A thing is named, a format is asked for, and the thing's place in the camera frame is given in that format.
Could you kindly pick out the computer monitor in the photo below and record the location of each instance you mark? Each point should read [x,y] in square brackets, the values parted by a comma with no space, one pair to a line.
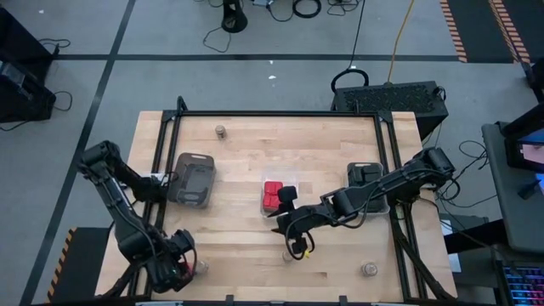
[531,151]

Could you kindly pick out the cork-lidded glass spice jar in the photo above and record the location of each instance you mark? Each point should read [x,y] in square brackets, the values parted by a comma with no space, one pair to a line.
[220,131]
[285,257]
[201,267]
[369,268]

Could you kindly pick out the black metal table frame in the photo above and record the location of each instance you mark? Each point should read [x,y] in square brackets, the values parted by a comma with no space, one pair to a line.
[276,113]

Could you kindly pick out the black equipment case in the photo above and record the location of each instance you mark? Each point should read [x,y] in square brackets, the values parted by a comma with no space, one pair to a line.
[21,38]

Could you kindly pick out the black mat striped edge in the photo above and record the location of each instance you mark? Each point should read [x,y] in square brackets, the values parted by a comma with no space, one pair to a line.
[480,25]
[85,263]

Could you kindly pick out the small black desk device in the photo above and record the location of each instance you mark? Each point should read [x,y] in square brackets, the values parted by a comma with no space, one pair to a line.
[528,191]

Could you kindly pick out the black round stand base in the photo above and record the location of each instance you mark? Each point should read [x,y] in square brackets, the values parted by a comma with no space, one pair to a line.
[234,19]

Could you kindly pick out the backlit keyboard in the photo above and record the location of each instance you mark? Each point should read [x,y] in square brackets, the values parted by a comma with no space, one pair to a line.
[525,287]

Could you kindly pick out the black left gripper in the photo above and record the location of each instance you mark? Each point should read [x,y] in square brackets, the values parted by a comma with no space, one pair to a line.
[170,263]

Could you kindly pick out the white plastic bin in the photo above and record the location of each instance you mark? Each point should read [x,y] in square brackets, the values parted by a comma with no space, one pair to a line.
[380,211]

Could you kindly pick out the black table clamp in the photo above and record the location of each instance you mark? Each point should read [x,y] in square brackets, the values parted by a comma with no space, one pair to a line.
[343,299]
[229,299]

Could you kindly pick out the dark grey plastic bin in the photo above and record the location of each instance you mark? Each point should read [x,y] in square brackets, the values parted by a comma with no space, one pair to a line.
[191,178]

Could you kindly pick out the black perforated computer case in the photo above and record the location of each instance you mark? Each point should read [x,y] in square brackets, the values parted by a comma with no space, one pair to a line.
[391,100]

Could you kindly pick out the grey desk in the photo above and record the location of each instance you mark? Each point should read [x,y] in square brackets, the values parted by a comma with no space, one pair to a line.
[510,212]

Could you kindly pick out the black equipment rack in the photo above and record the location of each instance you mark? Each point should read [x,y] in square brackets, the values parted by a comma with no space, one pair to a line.
[25,102]

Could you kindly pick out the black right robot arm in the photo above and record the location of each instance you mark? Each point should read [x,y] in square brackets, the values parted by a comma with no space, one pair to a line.
[404,176]

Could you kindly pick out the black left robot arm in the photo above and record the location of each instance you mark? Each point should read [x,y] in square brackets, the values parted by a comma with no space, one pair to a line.
[115,204]

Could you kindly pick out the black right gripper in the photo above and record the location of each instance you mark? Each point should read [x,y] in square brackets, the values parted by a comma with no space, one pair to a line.
[302,221]

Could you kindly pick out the black equipment stand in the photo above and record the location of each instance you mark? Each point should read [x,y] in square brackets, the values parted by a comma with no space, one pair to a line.
[537,81]

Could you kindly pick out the clear plastic bin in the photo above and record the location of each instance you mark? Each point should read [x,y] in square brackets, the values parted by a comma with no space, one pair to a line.
[293,180]

